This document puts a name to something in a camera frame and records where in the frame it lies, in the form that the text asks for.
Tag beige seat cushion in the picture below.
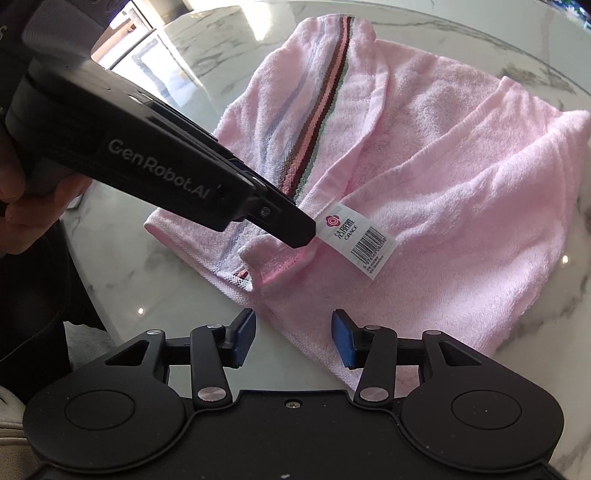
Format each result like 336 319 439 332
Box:
64 320 123 371

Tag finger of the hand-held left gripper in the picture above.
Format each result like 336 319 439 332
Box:
239 179 319 248

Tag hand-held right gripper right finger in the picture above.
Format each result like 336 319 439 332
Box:
331 308 486 411

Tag pink towel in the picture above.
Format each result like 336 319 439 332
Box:
144 14 591 387

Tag person's grey top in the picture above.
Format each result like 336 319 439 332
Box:
0 0 133 71

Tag person's black pants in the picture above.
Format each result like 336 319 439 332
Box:
0 222 110 398

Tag person's left hand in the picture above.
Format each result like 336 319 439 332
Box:
0 133 94 257

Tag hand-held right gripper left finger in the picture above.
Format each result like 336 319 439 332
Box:
104 308 257 411

